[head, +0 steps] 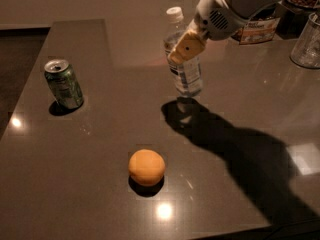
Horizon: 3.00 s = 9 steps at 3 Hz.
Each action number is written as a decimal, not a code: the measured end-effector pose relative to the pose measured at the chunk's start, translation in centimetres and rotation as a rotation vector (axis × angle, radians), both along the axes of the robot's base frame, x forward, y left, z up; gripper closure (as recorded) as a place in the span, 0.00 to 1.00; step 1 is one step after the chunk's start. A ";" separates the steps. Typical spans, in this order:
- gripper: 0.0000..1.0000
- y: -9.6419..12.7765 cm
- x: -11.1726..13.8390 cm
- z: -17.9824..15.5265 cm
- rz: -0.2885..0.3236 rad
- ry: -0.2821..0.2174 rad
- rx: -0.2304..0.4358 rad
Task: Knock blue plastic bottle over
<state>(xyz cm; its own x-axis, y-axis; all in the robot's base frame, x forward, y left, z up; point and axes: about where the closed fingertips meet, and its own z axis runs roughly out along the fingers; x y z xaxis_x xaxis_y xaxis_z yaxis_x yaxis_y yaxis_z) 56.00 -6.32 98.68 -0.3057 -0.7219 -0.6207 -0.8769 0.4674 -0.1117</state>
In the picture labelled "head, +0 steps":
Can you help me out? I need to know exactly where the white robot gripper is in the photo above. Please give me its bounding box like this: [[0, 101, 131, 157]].
[[167, 0, 248, 65]]

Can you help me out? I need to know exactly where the clear plastic water bottle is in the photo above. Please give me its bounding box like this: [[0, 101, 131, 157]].
[[162, 6, 204, 98]]

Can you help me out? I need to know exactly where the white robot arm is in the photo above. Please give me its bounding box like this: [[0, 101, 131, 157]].
[[168, 0, 281, 64]]

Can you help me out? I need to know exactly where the snack jar with black lid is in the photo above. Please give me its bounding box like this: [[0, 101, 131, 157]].
[[232, 4, 280, 45]]

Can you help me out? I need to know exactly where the clear glass container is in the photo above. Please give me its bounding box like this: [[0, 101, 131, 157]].
[[290, 12, 320, 69]]

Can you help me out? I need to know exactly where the orange fruit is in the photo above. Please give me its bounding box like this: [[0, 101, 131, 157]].
[[128, 149, 166, 187]]

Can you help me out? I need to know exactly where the green soda can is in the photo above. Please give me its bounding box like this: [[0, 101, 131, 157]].
[[44, 59, 84, 110]]

